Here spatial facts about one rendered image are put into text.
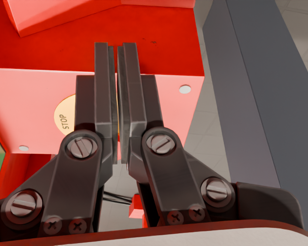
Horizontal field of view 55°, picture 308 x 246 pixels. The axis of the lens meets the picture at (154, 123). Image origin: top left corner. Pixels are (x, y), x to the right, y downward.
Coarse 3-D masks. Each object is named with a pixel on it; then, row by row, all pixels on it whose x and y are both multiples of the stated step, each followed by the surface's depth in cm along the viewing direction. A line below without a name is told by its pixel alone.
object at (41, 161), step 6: (30, 156) 152; (36, 156) 153; (42, 156) 154; (48, 156) 155; (54, 156) 178; (30, 162) 151; (36, 162) 151; (42, 162) 152; (30, 168) 149; (36, 168) 149; (30, 174) 147; (24, 180) 144
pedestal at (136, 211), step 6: (132, 198) 235; (138, 198) 230; (132, 204) 232; (138, 204) 227; (132, 210) 228; (138, 210) 227; (132, 216) 237; (138, 216) 238; (144, 216) 230; (144, 222) 228
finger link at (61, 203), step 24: (72, 144) 9; (96, 144) 9; (72, 168) 8; (96, 168) 8; (48, 192) 8; (72, 192) 8; (96, 192) 8; (48, 216) 7; (72, 216) 7; (96, 216) 10
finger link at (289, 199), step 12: (240, 192) 9; (252, 192) 9; (264, 192) 9; (276, 192) 9; (288, 192) 9; (240, 204) 9; (252, 204) 9; (264, 204) 9; (276, 204) 9; (288, 204) 9; (216, 216) 9; (228, 216) 9; (240, 216) 9; (252, 216) 9; (264, 216) 9; (276, 216) 9; (288, 216) 9; (300, 216) 9
